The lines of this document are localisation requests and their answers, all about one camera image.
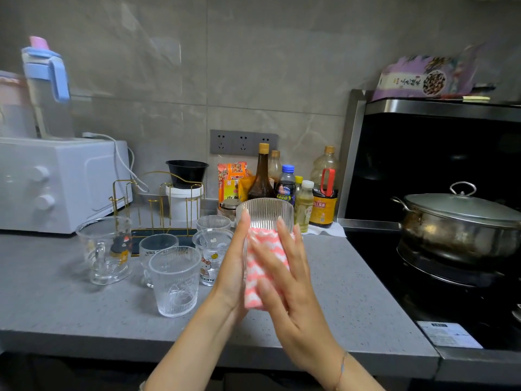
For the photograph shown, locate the purple food packet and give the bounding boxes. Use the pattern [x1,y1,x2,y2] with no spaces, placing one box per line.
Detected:
[371,42,485,102]

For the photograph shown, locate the steel pot lid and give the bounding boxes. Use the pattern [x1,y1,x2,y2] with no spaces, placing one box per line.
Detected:
[403,181,521,229]

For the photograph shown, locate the orange seasoning packet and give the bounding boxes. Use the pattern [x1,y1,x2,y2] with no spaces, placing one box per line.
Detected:
[217,161,248,204]

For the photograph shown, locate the glass spice jar steel lid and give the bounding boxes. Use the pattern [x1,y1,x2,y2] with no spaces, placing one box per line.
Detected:
[219,198,242,223]

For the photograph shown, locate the small ribbed clear glass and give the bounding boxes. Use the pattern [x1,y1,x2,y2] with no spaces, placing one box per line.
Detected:
[196,215,232,232]

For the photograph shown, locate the stainless steel pot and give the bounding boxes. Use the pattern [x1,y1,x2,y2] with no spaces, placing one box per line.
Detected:
[391,195,521,267]

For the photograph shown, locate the thin string bracelet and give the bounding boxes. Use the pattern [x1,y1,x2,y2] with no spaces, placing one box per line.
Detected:
[335,350,349,391]

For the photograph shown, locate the penguin print glass mug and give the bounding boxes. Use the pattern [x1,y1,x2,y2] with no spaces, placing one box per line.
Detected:
[76,216,133,286]

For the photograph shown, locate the grey wall socket panel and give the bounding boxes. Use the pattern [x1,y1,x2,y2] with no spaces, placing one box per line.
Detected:
[209,129,279,156]

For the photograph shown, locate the dark brown glass bottle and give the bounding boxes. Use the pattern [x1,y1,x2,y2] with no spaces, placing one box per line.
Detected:
[247,143,276,200]

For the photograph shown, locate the large bottle red handle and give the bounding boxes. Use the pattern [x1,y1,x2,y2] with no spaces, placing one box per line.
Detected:
[309,146,340,229]

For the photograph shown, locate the tall ribbed clear glass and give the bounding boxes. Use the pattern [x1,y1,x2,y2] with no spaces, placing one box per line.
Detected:
[236,198,295,289]

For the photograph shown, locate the white label sticker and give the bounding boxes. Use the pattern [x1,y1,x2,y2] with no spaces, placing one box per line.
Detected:
[417,320,484,350]

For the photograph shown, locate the white plastic bucket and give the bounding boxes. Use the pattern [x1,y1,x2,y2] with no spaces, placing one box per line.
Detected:
[166,184,204,229]

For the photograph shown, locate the white microwave oven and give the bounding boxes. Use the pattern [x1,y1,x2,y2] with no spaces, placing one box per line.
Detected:
[0,136,133,235]

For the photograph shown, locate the pink striped cloth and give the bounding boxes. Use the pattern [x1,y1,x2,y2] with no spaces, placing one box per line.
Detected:
[243,226,292,310]

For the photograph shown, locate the clear container pink lid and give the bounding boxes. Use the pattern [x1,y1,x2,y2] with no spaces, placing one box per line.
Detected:
[0,70,37,139]

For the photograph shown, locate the person's left forearm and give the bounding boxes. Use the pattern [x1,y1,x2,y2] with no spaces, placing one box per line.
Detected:
[142,297,245,391]

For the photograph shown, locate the clear jug blue lid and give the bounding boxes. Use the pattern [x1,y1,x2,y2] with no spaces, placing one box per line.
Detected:
[21,36,76,139]

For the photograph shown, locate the short textured glass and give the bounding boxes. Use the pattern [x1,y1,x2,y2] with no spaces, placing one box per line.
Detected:
[139,233,180,289]

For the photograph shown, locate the white power cable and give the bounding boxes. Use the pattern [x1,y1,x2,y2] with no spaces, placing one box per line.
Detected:
[81,132,149,194]

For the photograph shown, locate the cartoon cat print glass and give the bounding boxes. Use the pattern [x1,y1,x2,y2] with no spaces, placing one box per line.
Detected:
[192,228,235,287]

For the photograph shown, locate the black plastic bowl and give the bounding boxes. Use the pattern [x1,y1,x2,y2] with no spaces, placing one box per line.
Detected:
[166,160,209,190]

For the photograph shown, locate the person's right hand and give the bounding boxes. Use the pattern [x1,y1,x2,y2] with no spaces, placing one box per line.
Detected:
[249,215,347,377]

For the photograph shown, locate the yellow liquid bottle white cap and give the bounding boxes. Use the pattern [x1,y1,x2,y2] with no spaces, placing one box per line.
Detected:
[294,180,315,234]

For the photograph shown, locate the person's left hand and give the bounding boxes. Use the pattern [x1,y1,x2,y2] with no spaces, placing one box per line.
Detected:
[209,208,253,322]

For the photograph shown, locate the gold wire cup rack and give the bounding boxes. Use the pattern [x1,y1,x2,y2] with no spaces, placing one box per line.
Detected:
[109,171,204,257]

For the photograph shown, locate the pale yellow flat pack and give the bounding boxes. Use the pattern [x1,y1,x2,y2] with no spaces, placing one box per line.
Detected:
[441,95,491,104]

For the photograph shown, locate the white paper towel sheet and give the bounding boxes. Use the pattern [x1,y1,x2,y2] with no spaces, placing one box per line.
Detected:
[303,222,347,238]

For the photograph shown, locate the clear bottle brown cap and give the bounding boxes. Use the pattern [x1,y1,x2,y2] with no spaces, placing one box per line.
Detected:
[268,150,282,184]

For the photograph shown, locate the embossed ribbed clear glass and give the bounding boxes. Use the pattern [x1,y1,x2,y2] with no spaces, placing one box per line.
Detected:
[148,246,202,318]

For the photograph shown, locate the dark bottle blue cap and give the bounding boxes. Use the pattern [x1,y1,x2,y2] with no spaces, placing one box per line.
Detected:
[275,165,297,206]

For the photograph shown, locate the yellow seasoning pouch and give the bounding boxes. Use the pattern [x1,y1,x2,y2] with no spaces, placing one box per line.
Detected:
[238,176,257,202]

